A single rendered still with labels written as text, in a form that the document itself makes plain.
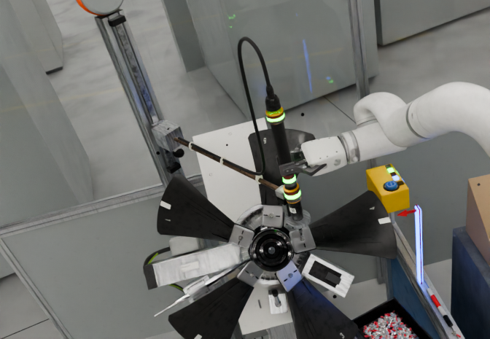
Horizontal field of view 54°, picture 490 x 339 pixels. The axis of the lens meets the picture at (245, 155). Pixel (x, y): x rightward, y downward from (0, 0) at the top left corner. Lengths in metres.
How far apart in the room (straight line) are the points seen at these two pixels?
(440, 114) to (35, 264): 2.00
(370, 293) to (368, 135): 1.65
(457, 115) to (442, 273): 2.01
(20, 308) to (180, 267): 2.13
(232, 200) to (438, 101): 0.90
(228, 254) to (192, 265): 0.12
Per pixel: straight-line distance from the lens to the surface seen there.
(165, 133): 1.71
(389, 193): 1.72
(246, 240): 1.44
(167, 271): 1.58
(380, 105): 1.18
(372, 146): 1.25
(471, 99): 0.93
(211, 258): 1.55
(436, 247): 2.78
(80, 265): 2.48
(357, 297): 2.78
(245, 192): 1.65
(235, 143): 1.66
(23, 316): 3.51
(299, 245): 1.42
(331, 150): 1.24
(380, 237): 1.43
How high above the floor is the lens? 2.20
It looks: 34 degrees down
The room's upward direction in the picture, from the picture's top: 15 degrees counter-clockwise
